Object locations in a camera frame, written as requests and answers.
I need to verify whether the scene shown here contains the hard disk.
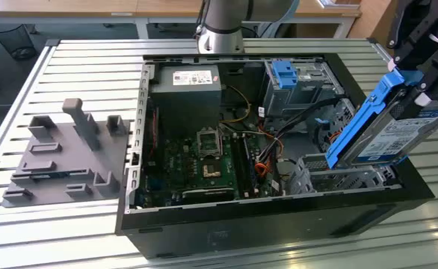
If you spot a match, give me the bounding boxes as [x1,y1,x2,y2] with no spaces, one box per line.
[325,69,438,171]

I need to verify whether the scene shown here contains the black data wire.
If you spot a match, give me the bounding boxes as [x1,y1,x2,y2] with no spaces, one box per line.
[255,136,279,165]

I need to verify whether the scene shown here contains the red yellow power wire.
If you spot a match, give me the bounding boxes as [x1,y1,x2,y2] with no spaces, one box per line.
[254,161,279,180]

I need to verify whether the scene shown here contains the metal disk bay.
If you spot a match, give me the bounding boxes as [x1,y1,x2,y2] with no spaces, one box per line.
[284,152,403,197]

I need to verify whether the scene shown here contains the black RAM slot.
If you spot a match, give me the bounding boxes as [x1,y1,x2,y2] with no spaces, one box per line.
[240,133,260,194]
[228,132,251,198]

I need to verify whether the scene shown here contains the brown wooden panel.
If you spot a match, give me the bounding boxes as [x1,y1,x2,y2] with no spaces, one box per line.
[347,0,402,40]

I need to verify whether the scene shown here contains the blue drive latch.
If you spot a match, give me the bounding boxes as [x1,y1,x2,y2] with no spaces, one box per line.
[272,61,298,89]

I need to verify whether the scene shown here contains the metal drive cage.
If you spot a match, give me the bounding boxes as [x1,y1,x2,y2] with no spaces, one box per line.
[262,60,349,127]

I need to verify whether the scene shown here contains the round grey speaker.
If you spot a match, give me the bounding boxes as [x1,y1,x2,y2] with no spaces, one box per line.
[278,157,299,182]

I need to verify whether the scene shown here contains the wooden desk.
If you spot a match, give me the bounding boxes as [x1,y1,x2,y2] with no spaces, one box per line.
[135,0,362,39]
[0,0,148,40]

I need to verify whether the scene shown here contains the grey power supply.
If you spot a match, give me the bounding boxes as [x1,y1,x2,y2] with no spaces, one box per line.
[150,64,222,126]

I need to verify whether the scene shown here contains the metal socket cover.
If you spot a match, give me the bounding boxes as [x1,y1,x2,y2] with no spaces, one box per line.
[196,127,223,157]

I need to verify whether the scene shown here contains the CPU socket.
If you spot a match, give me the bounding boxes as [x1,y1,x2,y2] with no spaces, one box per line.
[199,158,223,180]

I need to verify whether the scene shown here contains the black graphics card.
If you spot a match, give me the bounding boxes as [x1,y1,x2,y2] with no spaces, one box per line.
[180,187,239,205]

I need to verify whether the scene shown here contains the green motherboard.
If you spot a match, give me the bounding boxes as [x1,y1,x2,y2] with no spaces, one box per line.
[143,123,283,208]

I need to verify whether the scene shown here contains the black PC case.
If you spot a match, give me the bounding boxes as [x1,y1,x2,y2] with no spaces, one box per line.
[114,52,435,260]

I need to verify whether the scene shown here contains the black mesh trash bin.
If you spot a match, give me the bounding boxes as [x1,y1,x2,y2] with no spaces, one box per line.
[0,23,39,59]

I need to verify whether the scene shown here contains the grey parts rack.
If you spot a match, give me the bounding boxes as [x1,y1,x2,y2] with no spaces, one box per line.
[1,98,135,208]

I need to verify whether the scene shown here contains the black ribbon cable bundle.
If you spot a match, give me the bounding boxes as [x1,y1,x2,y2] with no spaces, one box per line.
[266,96,342,146]

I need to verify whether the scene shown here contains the thin orange wire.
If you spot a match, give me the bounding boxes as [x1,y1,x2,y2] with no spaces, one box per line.
[258,124,284,169]

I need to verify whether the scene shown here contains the white grey wire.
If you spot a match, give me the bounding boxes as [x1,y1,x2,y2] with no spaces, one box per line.
[222,129,276,138]

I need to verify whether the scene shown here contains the thin red wire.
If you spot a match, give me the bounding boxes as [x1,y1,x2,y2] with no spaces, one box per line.
[148,108,160,159]

